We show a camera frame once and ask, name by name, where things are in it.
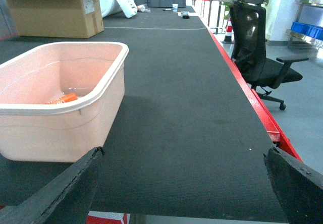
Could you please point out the white paper cup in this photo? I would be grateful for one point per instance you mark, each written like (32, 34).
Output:
(174, 7)

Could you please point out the orange cylindrical capacitor 4680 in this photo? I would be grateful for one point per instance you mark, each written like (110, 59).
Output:
(64, 99)

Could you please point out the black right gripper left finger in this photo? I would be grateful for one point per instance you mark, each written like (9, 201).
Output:
(65, 199)

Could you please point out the far striped traffic cone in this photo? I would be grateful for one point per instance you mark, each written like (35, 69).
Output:
(228, 34)

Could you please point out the black table mat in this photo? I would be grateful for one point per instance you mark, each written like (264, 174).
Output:
(176, 108)

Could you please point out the pink plastic storage box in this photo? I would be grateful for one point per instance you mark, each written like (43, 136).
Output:
(32, 130)

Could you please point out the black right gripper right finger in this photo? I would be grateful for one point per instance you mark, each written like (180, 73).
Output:
(297, 187)

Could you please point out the red metal workbench frame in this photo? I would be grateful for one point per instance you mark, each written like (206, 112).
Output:
(257, 100)

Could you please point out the brown cardboard box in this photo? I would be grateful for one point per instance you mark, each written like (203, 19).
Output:
(56, 18)

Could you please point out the black office chair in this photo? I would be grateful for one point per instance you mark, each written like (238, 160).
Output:
(249, 53)

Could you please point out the blue bins side shelf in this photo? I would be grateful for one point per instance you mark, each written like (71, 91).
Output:
(306, 29)

